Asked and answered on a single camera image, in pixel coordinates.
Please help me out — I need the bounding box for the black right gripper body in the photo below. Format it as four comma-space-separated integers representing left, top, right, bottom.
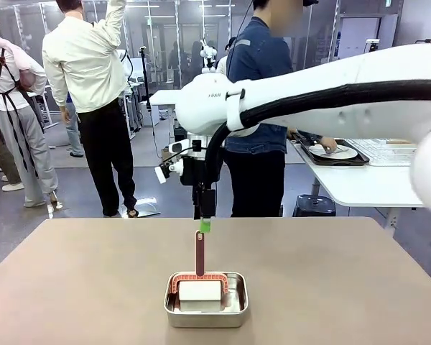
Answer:
181, 155, 208, 192

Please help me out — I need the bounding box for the coral lint roller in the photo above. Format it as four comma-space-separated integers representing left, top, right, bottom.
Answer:
170, 229, 229, 312

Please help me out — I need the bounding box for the white dinner plate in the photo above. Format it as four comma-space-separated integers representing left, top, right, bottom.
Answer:
308, 144, 359, 160

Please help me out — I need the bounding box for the dark brown serving tray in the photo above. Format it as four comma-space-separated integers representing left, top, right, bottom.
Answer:
300, 137, 371, 167

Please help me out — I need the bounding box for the person's right forearm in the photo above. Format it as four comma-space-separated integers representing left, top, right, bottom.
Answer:
295, 129, 325, 145

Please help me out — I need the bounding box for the person's gloved right hand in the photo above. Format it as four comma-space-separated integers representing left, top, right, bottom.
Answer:
317, 137, 339, 152

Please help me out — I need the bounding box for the white background desk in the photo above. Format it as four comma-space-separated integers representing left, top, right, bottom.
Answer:
148, 88, 183, 145

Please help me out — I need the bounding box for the black tripod pole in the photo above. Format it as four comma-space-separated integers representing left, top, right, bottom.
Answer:
139, 46, 153, 111

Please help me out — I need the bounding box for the steel rectangular tray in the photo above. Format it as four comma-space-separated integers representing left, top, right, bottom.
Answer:
163, 271, 250, 329

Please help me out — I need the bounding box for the small white background robot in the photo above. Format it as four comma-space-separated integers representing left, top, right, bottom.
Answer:
199, 39, 218, 75

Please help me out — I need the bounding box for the person in denim jacket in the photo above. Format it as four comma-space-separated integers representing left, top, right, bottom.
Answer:
217, 0, 340, 219

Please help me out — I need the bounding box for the mannequin in cream shirt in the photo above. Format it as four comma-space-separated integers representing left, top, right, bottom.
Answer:
41, 0, 139, 219

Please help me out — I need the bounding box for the white side table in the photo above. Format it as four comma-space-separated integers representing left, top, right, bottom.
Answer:
288, 137, 425, 221

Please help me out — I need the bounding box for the white door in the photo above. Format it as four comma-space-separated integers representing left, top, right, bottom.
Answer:
378, 14, 399, 50

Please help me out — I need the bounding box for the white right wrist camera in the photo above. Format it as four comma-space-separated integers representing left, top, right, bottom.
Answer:
167, 140, 190, 155

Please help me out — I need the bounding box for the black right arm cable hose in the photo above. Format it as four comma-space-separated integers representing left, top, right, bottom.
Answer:
204, 80, 431, 188

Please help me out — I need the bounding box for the white wire dish rack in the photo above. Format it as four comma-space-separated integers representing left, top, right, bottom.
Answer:
347, 137, 418, 167

